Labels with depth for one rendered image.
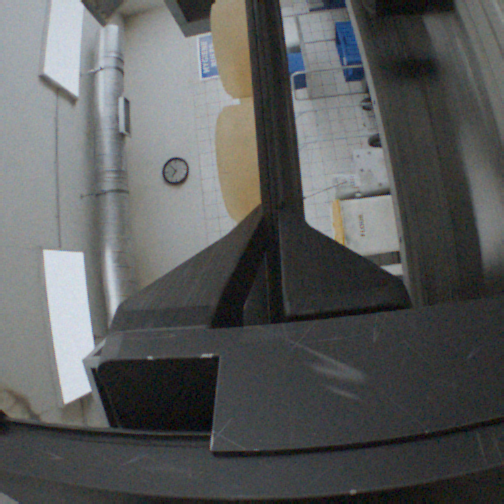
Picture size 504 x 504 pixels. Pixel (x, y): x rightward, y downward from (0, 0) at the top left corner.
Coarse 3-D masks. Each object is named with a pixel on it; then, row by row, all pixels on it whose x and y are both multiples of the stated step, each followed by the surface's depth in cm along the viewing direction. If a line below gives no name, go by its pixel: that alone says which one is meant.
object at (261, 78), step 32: (256, 0) 13; (256, 32) 13; (256, 64) 12; (288, 64) 52; (256, 96) 12; (288, 96) 33; (256, 128) 12; (288, 128) 25; (288, 160) 21; (288, 192) 18
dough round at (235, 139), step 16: (224, 112) 15; (240, 112) 15; (224, 128) 15; (240, 128) 15; (224, 144) 15; (240, 144) 14; (224, 160) 15; (240, 160) 14; (256, 160) 14; (224, 176) 15; (240, 176) 15; (256, 176) 15; (224, 192) 15; (240, 192) 15; (256, 192) 15; (240, 208) 15
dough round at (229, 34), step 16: (224, 0) 16; (240, 0) 15; (224, 16) 15; (240, 16) 15; (224, 32) 15; (240, 32) 15; (224, 48) 15; (240, 48) 15; (224, 64) 16; (240, 64) 16; (224, 80) 17; (240, 80) 16; (240, 96) 18
